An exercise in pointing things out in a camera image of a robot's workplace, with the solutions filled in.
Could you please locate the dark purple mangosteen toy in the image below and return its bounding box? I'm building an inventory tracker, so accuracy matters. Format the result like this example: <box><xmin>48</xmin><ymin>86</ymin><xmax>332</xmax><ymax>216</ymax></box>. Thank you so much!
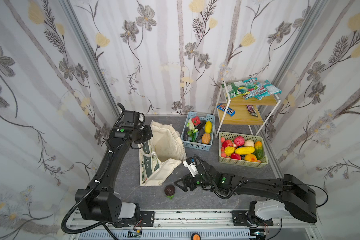
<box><xmin>164</xmin><ymin>185</ymin><xmax>176</xmax><ymax>200</ymax></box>

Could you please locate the canvas tote bag floral print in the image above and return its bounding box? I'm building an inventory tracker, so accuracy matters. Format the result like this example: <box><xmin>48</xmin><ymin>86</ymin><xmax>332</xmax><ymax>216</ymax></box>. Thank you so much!
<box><xmin>139</xmin><ymin>121</ymin><xmax>187</xmax><ymax>187</ymax></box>

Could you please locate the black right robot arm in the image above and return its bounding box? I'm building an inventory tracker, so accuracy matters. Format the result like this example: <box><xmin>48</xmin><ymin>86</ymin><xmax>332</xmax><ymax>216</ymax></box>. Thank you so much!
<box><xmin>175</xmin><ymin>166</ymin><xmax>317</xmax><ymax>223</ymax></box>

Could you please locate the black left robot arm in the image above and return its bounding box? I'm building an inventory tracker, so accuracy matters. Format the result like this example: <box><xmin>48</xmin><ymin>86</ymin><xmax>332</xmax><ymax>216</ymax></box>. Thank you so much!
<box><xmin>73</xmin><ymin>121</ymin><xmax>187</xmax><ymax>224</ymax></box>

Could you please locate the blue candy bag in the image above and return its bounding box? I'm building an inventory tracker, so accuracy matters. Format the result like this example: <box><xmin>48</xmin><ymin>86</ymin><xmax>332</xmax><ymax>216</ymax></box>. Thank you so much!
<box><xmin>217</xmin><ymin>104</ymin><xmax>236</xmax><ymax>117</ymax></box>

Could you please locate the purple candy bag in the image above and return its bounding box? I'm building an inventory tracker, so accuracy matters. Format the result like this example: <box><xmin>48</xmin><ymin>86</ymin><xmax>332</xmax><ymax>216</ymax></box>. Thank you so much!
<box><xmin>247</xmin><ymin>105</ymin><xmax>258</xmax><ymax>118</ymax></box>

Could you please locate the green plastic basket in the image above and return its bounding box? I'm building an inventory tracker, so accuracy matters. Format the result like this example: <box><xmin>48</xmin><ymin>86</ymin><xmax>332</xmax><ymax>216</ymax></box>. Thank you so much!
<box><xmin>219</xmin><ymin>132</ymin><xmax>269</xmax><ymax>168</ymax></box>

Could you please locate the blue plastic basket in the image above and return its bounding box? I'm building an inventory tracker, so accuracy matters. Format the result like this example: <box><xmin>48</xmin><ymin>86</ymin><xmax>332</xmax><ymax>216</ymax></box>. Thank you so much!
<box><xmin>181</xmin><ymin>112</ymin><xmax>215</xmax><ymax>151</ymax></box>

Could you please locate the yellow lemon toy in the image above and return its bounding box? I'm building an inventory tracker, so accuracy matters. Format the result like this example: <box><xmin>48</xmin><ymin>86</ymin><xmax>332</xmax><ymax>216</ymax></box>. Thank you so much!
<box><xmin>224</xmin><ymin>147</ymin><xmax>236</xmax><ymax>157</ymax></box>

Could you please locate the red apple toy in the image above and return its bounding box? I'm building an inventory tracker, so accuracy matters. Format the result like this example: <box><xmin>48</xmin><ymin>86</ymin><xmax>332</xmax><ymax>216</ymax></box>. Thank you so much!
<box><xmin>230</xmin><ymin>153</ymin><xmax>242</xmax><ymax>160</ymax></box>

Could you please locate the orange brown potato toy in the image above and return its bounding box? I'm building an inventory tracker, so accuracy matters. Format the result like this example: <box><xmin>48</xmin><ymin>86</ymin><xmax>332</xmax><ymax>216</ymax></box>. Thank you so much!
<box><xmin>201</xmin><ymin>133</ymin><xmax>211</xmax><ymax>145</ymax></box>

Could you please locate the orange mango toy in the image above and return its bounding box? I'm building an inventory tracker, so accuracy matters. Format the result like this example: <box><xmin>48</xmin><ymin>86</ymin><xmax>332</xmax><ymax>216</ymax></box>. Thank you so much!
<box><xmin>244</xmin><ymin>154</ymin><xmax>258</xmax><ymax>162</ymax></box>

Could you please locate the pink dragon fruit toy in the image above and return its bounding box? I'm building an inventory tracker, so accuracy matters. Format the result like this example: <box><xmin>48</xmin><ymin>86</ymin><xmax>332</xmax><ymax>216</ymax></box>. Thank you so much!
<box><xmin>234</xmin><ymin>136</ymin><xmax>246</xmax><ymax>147</ymax></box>

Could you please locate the yellow squash toy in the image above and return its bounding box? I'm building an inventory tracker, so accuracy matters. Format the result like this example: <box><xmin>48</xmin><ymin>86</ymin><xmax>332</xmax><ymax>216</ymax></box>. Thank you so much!
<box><xmin>204</xmin><ymin>121</ymin><xmax>213</xmax><ymax>134</ymax></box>

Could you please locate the dark eggplant toy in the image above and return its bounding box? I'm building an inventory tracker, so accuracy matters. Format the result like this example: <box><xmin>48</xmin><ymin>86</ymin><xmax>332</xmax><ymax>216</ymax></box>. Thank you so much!
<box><xmin>195</xmin><ymin>120</ymin><xmax>206</xmax><ymax>132</ymax></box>

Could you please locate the red bell pepper toy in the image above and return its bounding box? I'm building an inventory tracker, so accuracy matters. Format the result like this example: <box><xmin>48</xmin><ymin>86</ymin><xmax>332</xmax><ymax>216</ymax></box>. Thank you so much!
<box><xmin>192</xmin><ymin>116</ymin><xmax>201</xmax><ymax>126</ymax></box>

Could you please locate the green snack packet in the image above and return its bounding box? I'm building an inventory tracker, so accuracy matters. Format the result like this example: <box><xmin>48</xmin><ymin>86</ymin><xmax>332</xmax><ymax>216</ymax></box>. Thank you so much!
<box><xmin>222</xmin><ymin>81</ymin><xmax>249</xmax><ymax>99</ymax></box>

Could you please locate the teal snack packet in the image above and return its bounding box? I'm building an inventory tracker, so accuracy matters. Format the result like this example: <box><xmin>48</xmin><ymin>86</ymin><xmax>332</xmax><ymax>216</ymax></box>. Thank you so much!
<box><xmin>254</xmin><ymin>80</ymin><xmax>282</xmax><ymax>100</ymax></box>

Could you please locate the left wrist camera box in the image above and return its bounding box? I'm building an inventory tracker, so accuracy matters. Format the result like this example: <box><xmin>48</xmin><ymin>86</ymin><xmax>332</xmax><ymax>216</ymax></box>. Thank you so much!
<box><xmin>123</xmin><ymin>110</ymin><xmax>145</xmax><ymax>126</ymax></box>

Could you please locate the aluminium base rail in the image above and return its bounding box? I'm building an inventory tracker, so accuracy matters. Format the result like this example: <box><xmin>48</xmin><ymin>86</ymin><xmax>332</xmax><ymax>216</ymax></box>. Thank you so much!
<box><xmin>70</xmin><ymin>210</ymin><xmax>323</xmax><ymax>240</ymax></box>

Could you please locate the white wire wooden shelf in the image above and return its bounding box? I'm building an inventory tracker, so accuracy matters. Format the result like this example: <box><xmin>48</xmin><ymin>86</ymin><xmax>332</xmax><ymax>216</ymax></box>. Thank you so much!
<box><xmin>213</xmin><ymin>81</ymin><xmax>281</xmax><ymax>137</ymax></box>

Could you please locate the black corrugated cable hose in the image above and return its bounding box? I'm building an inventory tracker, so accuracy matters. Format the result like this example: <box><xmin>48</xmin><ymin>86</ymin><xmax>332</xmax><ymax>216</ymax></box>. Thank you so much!
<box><xmin>60</xmin><ymin>149</ymin><xmax>115</xmax><ymax>235</ymax></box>

